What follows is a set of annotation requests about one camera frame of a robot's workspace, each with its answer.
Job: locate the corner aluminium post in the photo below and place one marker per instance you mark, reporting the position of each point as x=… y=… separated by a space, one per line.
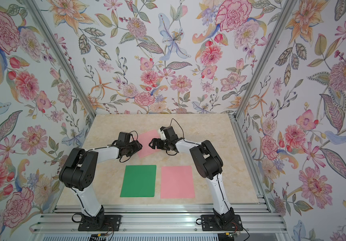
x=39 y=19
x=272 y=42

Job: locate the aluminium rail frame front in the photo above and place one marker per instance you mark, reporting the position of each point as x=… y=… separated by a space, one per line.
x=258 y=221

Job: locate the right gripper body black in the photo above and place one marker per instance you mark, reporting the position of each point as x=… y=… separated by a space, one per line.
x=166 y=144

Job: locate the right corner aluminium post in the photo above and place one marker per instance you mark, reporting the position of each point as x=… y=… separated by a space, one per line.
x=272 y=42

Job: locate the green paper hidden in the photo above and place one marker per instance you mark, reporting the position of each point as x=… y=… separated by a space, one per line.
x=139 y=181

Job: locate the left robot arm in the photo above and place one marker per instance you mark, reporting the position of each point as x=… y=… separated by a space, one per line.
x=78 y=174

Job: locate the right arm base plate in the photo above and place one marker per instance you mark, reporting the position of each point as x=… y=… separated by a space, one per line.
x=211 y=223

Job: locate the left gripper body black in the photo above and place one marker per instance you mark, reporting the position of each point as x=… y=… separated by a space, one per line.
x=132 y=148

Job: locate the left corner aluminium post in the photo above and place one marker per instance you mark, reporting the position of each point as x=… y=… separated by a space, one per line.
x=39 y=19

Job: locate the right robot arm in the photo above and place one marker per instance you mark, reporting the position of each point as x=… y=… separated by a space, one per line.
x=207 y=162

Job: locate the pink paper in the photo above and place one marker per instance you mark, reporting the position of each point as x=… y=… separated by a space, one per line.
x=144 y=139
x=177 y=182

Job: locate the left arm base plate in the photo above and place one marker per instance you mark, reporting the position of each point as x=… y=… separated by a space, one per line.
x=108 y=223

